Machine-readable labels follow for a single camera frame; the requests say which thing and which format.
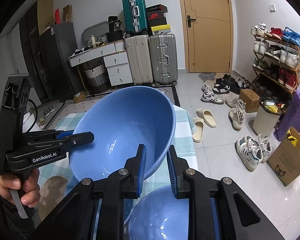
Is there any black storage box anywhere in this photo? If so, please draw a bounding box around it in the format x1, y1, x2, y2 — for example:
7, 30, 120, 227
106, 30, 124, 43

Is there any small cardboard box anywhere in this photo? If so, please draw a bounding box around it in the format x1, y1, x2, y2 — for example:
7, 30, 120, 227
74, 91, 87, 103

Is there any scattered sneakers group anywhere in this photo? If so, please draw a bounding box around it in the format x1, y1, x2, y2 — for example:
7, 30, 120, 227
201, 74, 272, 172

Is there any black braided cable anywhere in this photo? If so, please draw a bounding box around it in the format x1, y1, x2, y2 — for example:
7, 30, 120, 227
27, 99, 38, 130

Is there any plain black shoe box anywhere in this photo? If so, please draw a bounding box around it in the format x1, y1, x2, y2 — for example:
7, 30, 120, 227
148, 19, 167, 28

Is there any narrow cardboard box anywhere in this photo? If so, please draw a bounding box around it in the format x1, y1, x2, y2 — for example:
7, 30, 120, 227
62, 5, 73, 23

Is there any white trash bin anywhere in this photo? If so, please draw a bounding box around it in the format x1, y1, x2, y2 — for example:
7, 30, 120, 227
252, 97, 289, 137

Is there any red logo shoe box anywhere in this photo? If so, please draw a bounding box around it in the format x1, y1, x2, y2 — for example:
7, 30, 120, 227
147, 12, 167, 20

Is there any brown cardboard box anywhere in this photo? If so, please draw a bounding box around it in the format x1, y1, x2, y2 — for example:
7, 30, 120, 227
239, 89, 260, 113

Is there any teal suitcase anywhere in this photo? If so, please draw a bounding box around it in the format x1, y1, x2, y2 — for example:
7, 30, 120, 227
122, 0, 148, 33

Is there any white drawer desk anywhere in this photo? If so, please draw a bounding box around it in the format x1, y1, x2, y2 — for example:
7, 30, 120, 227
69, 40, 133, 87

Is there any wooden shoe rack with shoes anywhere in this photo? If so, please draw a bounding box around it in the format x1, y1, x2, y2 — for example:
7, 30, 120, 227
251, 23, 300, 92

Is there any black paper bag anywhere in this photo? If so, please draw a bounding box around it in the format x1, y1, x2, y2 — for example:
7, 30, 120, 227
108, 16, 122, 32

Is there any teal checked tablecloth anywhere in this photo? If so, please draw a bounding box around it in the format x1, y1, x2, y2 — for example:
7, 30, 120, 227
37, 105, 198, 240

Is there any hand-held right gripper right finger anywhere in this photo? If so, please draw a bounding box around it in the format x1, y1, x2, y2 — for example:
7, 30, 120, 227
166, 146, 285, 240

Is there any blue bowl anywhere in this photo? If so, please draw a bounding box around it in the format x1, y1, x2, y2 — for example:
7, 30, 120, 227
69, 86, 177, 181
124, 185, 194, 240

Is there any beige slipper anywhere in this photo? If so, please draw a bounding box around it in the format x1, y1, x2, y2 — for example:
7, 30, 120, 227
196, 109, 217, 128
192, 117, 205, 142

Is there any yellow shoe box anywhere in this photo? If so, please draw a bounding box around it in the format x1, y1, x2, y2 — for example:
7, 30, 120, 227
150, 24, 172, 35

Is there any wooden door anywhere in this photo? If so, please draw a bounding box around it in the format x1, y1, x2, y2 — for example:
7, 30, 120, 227
177, 0, 234, 73

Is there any person's left hand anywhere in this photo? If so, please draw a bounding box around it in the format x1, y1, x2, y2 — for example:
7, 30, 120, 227
0, 168, 41, 208

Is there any grey doormat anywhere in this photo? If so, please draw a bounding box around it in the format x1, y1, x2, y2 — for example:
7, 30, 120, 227
199, 72, 217, 84

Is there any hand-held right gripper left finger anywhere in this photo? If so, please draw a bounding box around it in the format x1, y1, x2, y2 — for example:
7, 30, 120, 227
27, 144, 147, 240

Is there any flat cardboard sheet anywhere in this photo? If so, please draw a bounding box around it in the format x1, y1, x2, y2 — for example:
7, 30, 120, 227
37, 0, 54, 35

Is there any dotted floor mat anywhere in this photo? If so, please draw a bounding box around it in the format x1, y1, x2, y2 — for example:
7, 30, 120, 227
37, 100, 95, 127

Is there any oval grey-framed mirror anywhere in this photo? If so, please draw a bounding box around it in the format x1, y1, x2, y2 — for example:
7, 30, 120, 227
81, 21, 110, 45

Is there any silver suitcase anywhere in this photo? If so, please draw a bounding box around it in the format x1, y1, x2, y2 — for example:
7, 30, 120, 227
149, 33, 178, 87

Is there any beige suitcase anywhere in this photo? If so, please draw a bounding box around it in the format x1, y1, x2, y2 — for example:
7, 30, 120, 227
124, 34, 154, 85

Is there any printed open cardboard box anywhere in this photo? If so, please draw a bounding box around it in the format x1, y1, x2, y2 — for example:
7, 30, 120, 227
266, 127, 300, 187

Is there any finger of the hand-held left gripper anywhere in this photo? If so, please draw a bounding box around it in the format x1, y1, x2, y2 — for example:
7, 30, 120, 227
26, 131, 95, 153
22, 129, 76, 142

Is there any purple plastic bag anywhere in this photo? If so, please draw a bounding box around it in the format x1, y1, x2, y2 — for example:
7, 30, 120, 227
274, 85, 300, 142

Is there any woven laundry basket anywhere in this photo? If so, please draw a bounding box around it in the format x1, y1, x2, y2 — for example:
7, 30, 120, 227
84, 64, 108, 94

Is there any black refrigerator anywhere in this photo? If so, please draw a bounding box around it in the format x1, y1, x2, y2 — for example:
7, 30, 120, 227
19, 22, 78, 103

